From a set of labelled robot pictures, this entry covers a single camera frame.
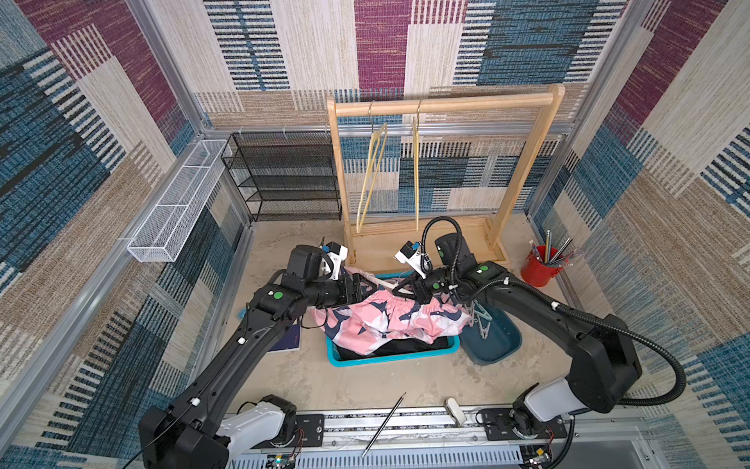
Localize black shorts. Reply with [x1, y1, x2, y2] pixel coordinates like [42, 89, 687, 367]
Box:
[328, 336, 459, 362]

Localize dark teal plastic tray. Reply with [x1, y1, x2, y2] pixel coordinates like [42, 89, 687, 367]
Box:
[459, 303, 523, 367]

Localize dark blue book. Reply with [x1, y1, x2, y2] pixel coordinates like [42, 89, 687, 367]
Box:
[270, 322, 302, 353]

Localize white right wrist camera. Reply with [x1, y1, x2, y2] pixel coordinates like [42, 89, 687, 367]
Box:
[395, 242, 433, 279]

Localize mint clothespin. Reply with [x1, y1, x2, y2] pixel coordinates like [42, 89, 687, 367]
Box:
[472, 302, 493, 322]

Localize wooden clothes rack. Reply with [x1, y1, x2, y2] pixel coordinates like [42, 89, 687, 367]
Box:
[327, 84, 566, 274]

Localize small white block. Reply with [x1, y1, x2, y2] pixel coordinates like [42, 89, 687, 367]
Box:
[445, 398, 467, 427]

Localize pink patterned shorts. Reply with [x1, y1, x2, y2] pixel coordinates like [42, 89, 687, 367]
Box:
[308, 285, 471, 355]

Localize white clothespin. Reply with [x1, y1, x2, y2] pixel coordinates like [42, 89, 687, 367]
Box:
[477, 319, 491, 340]

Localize white wire wall basket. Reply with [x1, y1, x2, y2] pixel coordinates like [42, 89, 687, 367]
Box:
[127, 140, 227, 263]

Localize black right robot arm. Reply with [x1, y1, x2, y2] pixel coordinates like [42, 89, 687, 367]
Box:
[395, 227, 687, 439]

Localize turquoise plastic basket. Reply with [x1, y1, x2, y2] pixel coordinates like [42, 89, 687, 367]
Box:
[326, 274, 459, 367]

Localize yellow hanger of beige shorts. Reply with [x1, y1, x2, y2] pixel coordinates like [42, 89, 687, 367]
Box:
[355, 109, 389, 234]

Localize red pen cup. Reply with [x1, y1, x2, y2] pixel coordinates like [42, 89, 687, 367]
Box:
[521, 245, 564, 287]

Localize white hanger of pink shorts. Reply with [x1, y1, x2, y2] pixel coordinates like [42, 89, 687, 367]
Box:
[361, 273, 400, 290]

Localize black wire shelf rack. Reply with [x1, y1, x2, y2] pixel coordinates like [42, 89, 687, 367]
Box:
[223, 133, 342, 222]

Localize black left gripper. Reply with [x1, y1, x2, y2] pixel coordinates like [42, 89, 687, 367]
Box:
[305, 274, 379, 309]

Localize thin metal rod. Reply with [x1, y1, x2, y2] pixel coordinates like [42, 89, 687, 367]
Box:
[361, 392, 407, 458]

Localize yellow hanger of black shorts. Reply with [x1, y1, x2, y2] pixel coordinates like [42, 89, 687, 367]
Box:
[411, 101, 422, 232]

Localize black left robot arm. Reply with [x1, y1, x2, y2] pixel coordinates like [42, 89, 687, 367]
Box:
[138, 245, 377, 468]

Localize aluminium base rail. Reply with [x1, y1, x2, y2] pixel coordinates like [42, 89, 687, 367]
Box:
[220, 402, 658, 468]

